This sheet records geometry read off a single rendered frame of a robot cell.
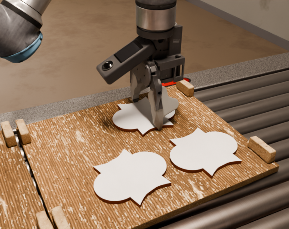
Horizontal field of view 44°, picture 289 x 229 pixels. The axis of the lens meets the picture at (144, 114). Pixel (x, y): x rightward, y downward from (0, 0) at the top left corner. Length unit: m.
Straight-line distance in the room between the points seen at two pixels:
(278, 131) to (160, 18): 0.37
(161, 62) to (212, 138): 0.18
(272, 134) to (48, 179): 0.47
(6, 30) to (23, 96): 1.87
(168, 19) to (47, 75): 2.46
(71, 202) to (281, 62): 0.77
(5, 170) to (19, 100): 2.10
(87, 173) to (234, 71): 0.57
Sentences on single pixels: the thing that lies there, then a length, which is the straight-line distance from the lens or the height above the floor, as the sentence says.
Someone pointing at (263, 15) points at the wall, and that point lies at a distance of 3.88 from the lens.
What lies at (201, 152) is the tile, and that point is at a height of 0.94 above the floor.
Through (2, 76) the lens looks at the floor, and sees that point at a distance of 3.18.
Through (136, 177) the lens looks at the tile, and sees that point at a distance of 0.63.
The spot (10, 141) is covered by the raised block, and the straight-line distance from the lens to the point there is 0.75.
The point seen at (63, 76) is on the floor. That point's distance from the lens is 3.03.
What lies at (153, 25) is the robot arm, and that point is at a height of 1.16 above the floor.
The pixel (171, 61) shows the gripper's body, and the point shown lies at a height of 1.08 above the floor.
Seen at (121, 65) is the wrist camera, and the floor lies 1.09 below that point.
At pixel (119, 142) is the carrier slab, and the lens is 0.72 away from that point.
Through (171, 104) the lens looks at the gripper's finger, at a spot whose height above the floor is 0.99.
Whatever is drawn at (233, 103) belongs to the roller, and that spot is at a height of 0.91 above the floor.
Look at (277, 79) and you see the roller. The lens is 1.06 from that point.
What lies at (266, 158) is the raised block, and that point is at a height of 0.95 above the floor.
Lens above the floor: 1.38
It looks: 34 degrees down
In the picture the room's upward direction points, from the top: straight up
